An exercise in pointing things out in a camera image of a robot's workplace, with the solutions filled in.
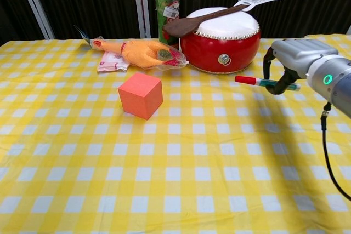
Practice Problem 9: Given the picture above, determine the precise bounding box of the pink orange cube block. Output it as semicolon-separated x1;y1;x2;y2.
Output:
117;71;164;121

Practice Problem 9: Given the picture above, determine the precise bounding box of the yellow white checkered tablecloth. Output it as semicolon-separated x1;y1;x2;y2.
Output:
0;34;351;234

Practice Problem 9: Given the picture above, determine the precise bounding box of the rubber chicken in mesh bag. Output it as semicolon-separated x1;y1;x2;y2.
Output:
89;36;190;71

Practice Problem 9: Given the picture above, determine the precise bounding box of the red drum with white skin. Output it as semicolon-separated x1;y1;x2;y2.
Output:
180;7;261;75

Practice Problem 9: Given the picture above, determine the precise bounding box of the dark wooden spatula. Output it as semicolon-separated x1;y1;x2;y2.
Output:
162;3;250;38

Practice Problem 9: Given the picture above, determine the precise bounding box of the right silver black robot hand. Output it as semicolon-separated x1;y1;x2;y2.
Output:
262;38;339;95

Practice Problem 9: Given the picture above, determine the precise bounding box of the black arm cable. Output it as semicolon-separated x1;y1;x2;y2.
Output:
320;101;351;202

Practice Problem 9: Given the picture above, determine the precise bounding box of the green marker with red cap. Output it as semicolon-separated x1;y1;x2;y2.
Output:
234;75;301;92

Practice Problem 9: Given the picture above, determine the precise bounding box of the pink white snack packet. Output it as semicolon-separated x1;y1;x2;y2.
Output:
97;51;131;73

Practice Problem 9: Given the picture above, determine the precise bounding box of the green chips can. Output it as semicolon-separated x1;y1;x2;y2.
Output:
154;0;182;48

